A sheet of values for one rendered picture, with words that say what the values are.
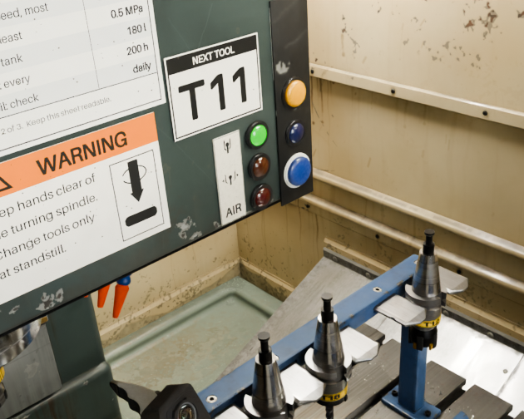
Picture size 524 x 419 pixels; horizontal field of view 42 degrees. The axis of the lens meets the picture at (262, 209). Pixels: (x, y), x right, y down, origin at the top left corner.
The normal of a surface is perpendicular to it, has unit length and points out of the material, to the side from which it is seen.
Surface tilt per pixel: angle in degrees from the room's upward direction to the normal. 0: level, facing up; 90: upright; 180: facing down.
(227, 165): 90
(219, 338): 0
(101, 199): 90
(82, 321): 90
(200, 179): 90
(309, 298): 24
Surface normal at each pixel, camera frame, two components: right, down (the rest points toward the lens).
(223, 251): 0.67, 0.31
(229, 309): -0.07, -0.88
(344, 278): -0.36, -0.65
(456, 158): -0.74, 0.36
